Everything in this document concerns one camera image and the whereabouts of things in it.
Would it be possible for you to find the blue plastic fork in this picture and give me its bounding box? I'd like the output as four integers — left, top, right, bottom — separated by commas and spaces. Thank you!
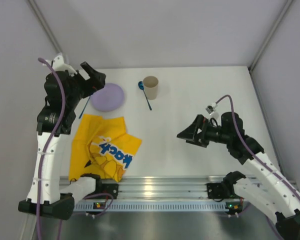
78, 96, 91, 119

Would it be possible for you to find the purple plastic plate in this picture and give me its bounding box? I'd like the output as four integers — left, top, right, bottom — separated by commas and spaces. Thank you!
90, 83, 125, 112

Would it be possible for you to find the blue metallic spoon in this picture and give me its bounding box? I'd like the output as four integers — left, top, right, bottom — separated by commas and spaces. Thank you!
138, 81, 153, 111

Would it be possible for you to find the beige paper cup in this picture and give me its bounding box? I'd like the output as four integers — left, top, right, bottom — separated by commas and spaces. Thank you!
142, 76, 159, 100

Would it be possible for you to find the yellow pikachu cloth mat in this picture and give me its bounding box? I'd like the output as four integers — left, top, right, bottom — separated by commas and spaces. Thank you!
68, 114, 142, 183

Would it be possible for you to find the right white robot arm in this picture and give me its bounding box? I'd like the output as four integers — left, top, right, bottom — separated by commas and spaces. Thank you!
177, 112, 300, 240

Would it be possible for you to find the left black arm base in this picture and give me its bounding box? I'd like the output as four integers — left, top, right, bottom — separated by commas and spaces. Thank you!
95, 179, 119, 199

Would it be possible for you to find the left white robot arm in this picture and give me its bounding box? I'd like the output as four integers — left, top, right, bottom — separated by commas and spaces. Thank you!
18, 53, 106, 220

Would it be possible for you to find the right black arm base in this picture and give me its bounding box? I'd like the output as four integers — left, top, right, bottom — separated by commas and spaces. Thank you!
206, 182, 238, 202

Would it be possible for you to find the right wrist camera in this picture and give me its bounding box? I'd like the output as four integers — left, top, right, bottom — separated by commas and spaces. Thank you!
205, 102, 219, 120

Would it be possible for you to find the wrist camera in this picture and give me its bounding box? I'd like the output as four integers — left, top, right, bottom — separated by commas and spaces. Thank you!
205, 102, 219, 120
45, 52, 77, 76

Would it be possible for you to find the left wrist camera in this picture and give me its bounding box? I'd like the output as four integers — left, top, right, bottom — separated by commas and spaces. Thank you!
45, 52, 77, 76

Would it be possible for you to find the aluminium mounting rail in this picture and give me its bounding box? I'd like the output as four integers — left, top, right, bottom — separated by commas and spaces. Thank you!
58, 174, 298, 201

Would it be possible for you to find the white slotted cable duct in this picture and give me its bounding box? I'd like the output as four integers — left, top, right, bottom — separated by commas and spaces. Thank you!
74, 201, 243, 213

